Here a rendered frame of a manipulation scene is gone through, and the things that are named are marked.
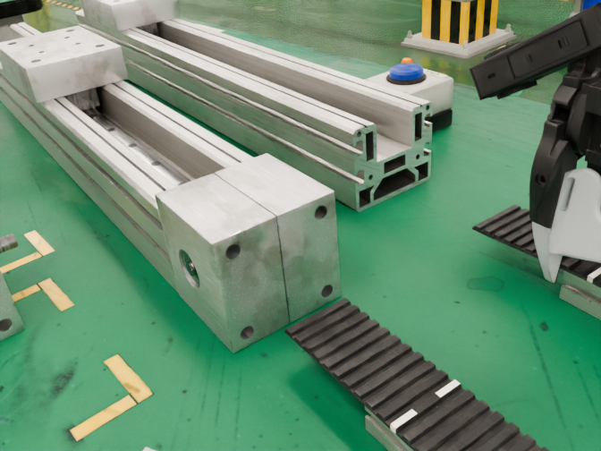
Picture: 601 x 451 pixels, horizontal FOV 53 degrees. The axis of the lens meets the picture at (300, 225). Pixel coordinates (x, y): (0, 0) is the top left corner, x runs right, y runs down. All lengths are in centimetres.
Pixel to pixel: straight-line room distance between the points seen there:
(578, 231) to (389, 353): 15
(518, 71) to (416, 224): 19
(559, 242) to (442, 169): 25
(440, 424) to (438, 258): 20
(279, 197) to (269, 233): 3
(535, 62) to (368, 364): 22
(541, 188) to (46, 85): 54
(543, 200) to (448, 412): 16
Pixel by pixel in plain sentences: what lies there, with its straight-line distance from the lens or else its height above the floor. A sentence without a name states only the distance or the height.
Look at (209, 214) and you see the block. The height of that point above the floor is 87.
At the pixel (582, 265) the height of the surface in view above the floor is 81.
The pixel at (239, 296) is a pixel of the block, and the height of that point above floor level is 83.
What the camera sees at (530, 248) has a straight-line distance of 49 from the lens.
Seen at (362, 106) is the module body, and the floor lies 85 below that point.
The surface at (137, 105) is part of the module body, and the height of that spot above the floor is 86.
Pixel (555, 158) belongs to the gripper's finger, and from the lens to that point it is 41.
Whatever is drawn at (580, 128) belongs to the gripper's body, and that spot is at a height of 92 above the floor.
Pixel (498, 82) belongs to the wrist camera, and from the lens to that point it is 45.
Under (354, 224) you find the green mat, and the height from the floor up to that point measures 78.
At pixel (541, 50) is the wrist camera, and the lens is 43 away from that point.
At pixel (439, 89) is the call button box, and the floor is 83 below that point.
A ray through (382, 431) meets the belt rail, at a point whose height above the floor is 79.
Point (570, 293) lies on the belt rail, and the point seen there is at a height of 79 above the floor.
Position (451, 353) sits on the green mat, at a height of 78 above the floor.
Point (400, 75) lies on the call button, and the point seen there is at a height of 85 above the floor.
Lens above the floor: 108
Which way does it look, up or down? 32 degrees down
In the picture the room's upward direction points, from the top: 6 degrees counter-clockwise
